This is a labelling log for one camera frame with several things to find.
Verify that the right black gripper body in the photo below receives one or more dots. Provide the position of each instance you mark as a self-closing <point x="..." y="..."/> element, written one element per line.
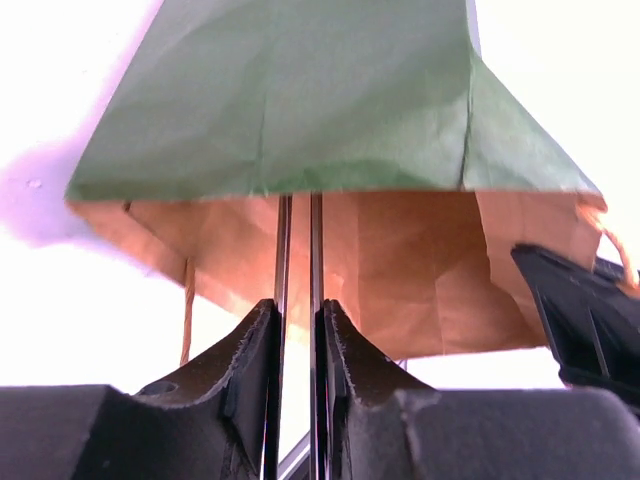
<point x="591" y="325"/>

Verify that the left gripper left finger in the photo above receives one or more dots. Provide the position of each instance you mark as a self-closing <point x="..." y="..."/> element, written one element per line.
<point x="216" y="417"/>

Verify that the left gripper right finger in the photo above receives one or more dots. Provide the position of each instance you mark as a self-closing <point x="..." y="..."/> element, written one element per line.
<point x="383" y="423"/>

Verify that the metal tongs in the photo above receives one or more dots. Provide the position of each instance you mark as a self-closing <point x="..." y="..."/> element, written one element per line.
<point x="295" y="357"/>

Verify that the green paper bag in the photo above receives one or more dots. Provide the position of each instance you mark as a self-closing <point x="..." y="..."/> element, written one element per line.
<point x="430" y="169"/>

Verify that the aluminium rail frame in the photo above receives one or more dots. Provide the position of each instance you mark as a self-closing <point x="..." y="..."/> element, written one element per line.
<point x="296" y="464"/>

